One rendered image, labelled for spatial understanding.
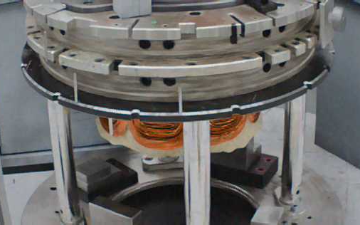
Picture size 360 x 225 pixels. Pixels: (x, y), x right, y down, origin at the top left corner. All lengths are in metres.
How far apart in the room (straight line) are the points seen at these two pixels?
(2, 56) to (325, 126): 0.44
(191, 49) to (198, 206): 0.16
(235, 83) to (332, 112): 0.39
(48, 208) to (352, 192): 0.38
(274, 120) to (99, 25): 0.56
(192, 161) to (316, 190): 0.29
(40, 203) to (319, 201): 0.34
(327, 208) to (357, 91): 0.17
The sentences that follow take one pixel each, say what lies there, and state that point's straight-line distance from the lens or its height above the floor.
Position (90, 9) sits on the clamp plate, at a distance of 0.79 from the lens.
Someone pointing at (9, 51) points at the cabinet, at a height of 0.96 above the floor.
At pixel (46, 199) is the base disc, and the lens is 1.07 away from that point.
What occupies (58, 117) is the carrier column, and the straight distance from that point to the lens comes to 0.93.
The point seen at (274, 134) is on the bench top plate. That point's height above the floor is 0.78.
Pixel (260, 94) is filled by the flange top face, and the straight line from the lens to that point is 0.80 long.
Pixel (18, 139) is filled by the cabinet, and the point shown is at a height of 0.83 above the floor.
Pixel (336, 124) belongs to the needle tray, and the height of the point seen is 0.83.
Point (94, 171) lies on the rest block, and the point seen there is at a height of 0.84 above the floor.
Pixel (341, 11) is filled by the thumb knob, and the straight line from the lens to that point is 0.82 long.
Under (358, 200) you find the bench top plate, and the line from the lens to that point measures 1.09.
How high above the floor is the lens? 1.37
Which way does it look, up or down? 27 degrees down
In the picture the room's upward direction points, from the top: 2 degrees counter-clockwise
